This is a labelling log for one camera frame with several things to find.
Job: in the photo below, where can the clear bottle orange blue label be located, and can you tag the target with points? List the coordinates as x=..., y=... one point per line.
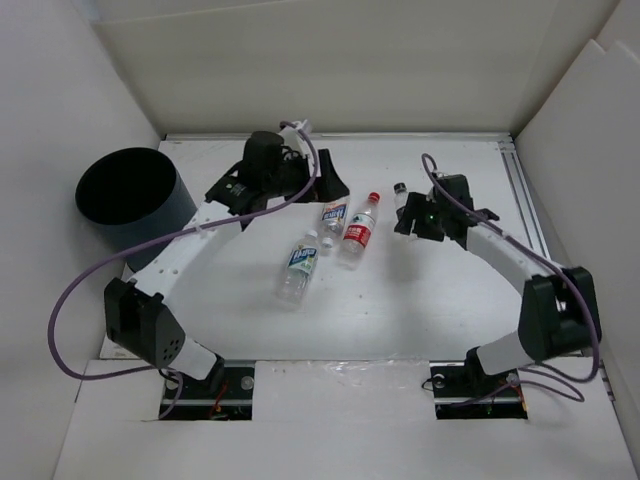
x=333, y=218

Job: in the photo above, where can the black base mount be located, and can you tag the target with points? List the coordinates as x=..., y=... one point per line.
x=458, y=395
x=232, y=401

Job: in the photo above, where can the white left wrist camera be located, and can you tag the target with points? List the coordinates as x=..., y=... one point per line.
x=299, y=132

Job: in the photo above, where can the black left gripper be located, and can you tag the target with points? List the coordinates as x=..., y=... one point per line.
x=328, y=187

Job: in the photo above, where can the dark round plastic bin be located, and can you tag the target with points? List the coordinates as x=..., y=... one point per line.
x=134, y=195

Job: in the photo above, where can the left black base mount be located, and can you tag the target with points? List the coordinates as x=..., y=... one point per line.
x=232, y=401

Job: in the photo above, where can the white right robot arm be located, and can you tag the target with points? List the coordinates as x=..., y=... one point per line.
x=558, y=313

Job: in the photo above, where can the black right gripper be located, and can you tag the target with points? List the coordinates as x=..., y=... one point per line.
x=417, y=202

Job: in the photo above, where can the clear bottle red label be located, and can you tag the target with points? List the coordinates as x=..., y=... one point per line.
x=358, y=232

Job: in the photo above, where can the clear bottle black cap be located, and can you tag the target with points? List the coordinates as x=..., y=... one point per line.
x=400, y=198

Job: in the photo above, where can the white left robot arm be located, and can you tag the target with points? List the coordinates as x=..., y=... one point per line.
x=143, y=313

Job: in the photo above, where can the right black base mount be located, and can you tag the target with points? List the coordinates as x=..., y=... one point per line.
x=458, y=395

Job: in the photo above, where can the aluminium rail right side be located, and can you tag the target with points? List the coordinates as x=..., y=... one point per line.
x=533, y=228

